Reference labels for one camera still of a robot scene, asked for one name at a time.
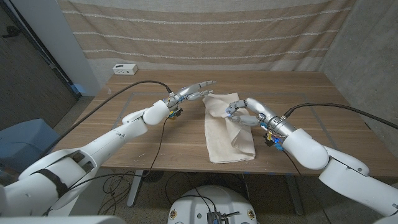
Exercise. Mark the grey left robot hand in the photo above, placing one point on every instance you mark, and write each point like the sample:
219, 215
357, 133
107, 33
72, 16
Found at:
186, 92

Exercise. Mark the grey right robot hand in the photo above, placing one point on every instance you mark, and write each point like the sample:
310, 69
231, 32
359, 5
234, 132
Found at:
261, 112

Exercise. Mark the cream cheesecloth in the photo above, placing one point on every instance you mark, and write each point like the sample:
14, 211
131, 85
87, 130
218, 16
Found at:
220, 140

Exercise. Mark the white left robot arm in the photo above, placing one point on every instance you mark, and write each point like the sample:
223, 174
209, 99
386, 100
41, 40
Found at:
93, 149

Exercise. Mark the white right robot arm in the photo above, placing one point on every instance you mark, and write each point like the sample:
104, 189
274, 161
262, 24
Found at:
342, 171

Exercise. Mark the beige striped backdrop cloth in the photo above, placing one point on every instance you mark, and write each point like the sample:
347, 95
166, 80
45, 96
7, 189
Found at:
202, 31

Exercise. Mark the white power strip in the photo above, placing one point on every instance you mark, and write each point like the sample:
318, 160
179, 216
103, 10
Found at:
125, 69

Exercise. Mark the grey table leg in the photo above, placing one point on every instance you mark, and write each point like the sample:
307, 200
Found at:
134, 189
295, 196

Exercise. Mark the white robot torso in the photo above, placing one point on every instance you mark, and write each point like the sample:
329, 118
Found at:
211, 199

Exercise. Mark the small grey electronics box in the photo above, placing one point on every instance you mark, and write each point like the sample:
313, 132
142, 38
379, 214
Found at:
217, 217

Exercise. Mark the grey textured side panel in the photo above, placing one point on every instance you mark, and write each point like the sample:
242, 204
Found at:
367, 62

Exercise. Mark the blue-grey chair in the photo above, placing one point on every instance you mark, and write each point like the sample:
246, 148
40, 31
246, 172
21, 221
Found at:
25, 143

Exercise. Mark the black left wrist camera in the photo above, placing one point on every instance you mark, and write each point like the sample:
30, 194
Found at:
176, 112

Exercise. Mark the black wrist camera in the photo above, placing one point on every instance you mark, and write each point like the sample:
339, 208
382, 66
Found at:
176, 112
273, 141

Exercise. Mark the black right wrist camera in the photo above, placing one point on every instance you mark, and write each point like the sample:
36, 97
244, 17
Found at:
273, 141

